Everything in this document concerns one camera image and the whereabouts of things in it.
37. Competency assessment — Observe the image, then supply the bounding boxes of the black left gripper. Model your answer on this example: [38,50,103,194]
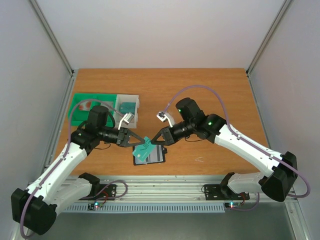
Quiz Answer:
[99,126,146,148]

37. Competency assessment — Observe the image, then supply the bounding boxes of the black leather card holder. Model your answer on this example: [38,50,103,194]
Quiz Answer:
[132,145,168,166]

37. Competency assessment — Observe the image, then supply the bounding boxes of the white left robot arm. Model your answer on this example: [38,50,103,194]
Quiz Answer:
[10,105,145,240]

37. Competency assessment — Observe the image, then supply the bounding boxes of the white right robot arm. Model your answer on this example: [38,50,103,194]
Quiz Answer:
[151,97,298,202]

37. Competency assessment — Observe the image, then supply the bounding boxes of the teal VIP card stack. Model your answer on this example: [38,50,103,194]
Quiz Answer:
[119,102,136,115]

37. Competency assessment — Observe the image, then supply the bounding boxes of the red patterned card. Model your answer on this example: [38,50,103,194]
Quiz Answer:
[78,100,92,111]

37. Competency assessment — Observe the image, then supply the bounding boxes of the white plastic bin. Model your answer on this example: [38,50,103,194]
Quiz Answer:
[114,94,140,129]

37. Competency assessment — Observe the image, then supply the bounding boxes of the green plastic bin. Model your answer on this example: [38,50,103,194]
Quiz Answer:
[68,93,117,127]

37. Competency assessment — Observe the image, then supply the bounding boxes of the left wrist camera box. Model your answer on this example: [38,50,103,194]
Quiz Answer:
[118,112,135,130]

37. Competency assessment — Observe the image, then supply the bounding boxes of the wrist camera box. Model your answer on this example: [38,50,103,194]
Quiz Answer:
[156,111,176,128]
[118,112,135,130]

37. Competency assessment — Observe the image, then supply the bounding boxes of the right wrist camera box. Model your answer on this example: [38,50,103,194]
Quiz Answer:
[156,111,176,128]

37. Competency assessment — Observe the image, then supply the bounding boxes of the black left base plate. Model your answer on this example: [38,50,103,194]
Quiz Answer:
[80,184,117,201]

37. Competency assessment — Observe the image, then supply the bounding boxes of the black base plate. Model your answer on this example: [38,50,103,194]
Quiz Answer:
[201,184,250,201]
[80,184,117,201]

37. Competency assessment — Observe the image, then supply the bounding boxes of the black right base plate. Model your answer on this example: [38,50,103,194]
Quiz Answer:
[201,184,250,201]

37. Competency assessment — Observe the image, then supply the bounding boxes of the grey slotted cable duct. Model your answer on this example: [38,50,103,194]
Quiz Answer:
[63,202,225,214]

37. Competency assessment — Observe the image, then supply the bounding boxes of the grey aluminium frame rail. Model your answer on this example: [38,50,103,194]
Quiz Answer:
[27,0,76,76]

